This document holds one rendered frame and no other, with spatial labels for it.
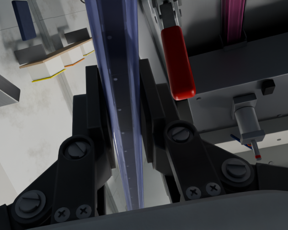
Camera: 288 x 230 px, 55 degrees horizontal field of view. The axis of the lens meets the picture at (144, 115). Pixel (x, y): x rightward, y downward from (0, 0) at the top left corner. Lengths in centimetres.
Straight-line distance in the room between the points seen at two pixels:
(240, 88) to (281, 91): 6
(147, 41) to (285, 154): 34
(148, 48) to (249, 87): 11
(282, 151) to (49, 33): 515
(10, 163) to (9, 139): 34
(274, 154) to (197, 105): 24
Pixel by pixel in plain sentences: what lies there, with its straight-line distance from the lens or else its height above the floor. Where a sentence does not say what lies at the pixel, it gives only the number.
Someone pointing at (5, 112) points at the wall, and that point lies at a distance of 453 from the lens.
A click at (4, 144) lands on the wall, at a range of 446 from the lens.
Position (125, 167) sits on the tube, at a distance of 16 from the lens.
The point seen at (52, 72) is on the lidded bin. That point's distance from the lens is 455.
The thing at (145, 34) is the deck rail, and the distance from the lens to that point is 27.
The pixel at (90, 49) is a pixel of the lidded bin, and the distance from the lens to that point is 577.
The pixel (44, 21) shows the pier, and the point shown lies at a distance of 548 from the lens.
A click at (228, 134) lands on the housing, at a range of 42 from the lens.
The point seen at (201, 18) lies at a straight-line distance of 29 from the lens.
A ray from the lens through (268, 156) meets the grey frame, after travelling 52.
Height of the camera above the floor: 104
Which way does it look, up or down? 22 degrees up
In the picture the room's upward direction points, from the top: 163 degrees clockwise
